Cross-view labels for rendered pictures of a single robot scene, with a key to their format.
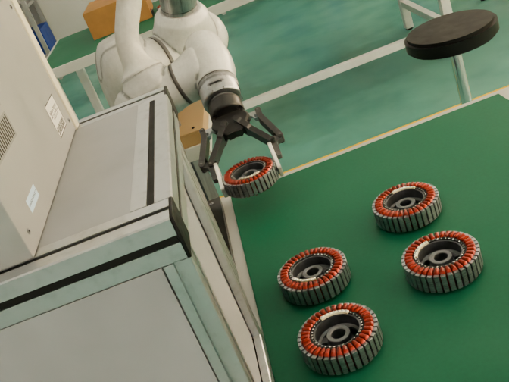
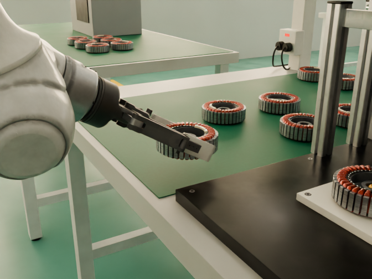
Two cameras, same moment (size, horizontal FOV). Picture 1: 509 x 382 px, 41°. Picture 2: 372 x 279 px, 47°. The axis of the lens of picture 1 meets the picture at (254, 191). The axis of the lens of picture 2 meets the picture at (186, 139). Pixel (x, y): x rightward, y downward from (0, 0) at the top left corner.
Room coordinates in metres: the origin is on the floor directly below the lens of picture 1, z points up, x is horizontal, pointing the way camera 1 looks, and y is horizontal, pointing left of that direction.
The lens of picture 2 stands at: (1.63, 0.60, 1.09)
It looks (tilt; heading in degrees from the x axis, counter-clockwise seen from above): 21 degrees down; 238
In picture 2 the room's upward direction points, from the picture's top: straight up
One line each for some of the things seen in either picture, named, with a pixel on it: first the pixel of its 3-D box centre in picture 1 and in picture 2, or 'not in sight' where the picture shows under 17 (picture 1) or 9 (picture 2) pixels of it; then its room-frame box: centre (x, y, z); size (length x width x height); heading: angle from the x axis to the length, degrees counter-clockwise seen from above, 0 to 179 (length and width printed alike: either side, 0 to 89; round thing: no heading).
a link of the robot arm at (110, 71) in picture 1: (130, 72); not in sight; (1.90, 0.20, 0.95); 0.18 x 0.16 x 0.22; 116
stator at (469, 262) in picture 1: (441, 261); (279, 102); (0.82, -0.21, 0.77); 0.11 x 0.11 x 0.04
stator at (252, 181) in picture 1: (250, 176); (186, 139); (1.25, 0.00, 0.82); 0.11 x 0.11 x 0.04
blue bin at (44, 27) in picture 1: (30, 43); not in sight; (7.41, 1.58, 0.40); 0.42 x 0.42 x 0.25; 88
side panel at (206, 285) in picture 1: (225, 311); not in sight; (0.70, 0.09, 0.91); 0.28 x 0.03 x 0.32; 178
